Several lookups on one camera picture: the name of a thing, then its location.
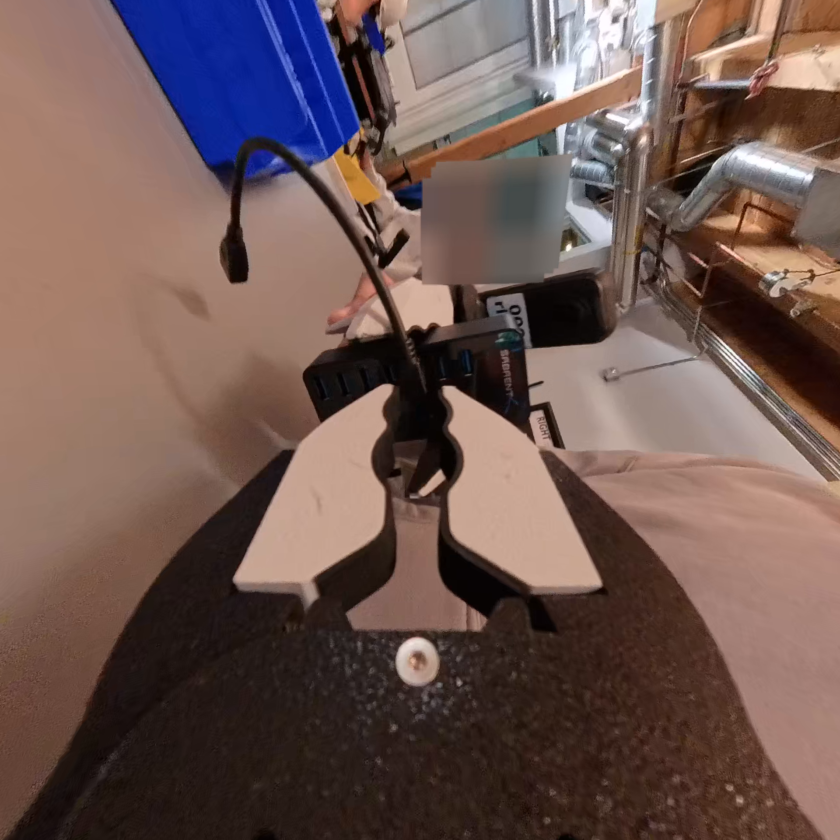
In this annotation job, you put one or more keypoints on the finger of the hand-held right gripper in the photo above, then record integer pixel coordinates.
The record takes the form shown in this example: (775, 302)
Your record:
(394, 321)

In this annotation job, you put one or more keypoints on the silver ventilation duct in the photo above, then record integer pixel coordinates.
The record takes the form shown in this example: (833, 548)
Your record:
(741, 174)

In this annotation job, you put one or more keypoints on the blue plastic bin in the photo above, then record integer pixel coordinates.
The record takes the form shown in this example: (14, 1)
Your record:
(249, 79)

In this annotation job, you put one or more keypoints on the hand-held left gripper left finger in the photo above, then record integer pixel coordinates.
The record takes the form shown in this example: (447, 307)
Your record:
(308, 512)

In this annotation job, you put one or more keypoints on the wooden beam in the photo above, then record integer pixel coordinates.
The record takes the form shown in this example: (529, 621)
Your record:
(525, 124)

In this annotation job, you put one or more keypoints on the person's right forearm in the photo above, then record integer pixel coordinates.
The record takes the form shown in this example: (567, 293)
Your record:
(722, 590)

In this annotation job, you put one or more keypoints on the silver pipe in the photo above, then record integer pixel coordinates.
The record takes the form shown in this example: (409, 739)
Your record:
(633, 197)

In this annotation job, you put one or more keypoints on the compact black usb hub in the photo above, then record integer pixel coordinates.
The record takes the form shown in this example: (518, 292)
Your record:
(328, 394)

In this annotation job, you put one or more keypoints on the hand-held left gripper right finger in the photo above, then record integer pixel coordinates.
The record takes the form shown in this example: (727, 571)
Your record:
(518, 518)

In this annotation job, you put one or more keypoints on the yellow card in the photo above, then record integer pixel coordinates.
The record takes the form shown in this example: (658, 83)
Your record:
(354, 174)

